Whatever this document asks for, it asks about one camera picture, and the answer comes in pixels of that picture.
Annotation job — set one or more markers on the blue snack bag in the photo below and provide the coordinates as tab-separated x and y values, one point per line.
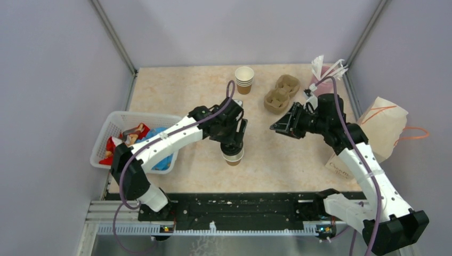
165	163

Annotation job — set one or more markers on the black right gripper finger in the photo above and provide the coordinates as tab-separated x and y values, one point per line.
296	110
283	126

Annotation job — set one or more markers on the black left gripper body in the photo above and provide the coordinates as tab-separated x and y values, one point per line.
228	133

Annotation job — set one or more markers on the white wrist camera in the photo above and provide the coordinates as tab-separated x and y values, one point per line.
239	102
311	100

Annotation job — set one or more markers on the paper takeout bag orange handles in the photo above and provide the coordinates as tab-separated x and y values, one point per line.
383	123

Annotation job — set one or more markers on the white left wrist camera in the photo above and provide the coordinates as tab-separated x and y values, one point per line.
239	102

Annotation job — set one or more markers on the brown pulp cup carrier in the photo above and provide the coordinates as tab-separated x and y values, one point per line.
277	100

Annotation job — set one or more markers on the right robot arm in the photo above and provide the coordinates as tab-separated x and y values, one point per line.
389	223

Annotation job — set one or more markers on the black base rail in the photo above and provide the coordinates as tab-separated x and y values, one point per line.
240	212

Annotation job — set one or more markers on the stack of paper cups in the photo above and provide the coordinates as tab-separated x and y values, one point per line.
244	77

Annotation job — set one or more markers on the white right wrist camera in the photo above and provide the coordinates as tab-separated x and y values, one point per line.
311	100

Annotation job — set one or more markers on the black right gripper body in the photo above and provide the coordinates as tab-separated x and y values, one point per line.
308	122

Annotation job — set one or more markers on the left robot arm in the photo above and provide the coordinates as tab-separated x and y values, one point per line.
130	164

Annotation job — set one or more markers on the red snack bag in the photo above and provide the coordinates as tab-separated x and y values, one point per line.
128	137

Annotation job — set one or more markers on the white plastic basket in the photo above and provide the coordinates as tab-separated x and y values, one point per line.
120	121

